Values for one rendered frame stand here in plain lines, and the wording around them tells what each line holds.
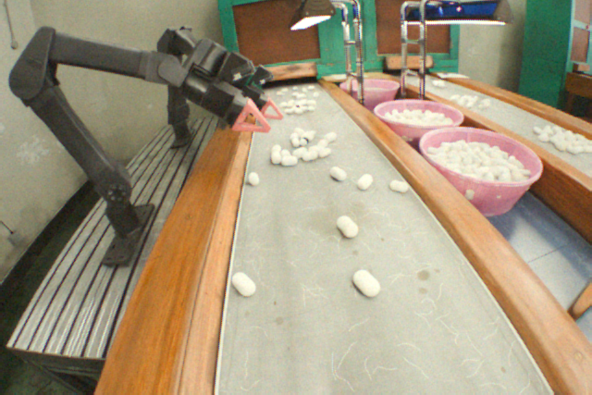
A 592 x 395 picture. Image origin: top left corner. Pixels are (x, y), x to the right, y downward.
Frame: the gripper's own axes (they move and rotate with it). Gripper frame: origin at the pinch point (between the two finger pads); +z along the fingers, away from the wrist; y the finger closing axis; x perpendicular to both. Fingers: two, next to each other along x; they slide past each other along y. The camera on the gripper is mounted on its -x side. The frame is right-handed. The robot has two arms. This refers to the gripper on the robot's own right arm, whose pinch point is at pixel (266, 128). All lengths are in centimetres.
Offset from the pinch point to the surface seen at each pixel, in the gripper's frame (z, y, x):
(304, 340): 7.1, -41.8, 3.7
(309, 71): 15, 83, -13
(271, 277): 4.7, -32.9, 5.8
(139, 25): -113, 164, 26
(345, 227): 11.4, -27.8, -2.3
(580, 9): 188, 115, -233
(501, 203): 38.2, -25.1, -18.9
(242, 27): -26, 89, -14
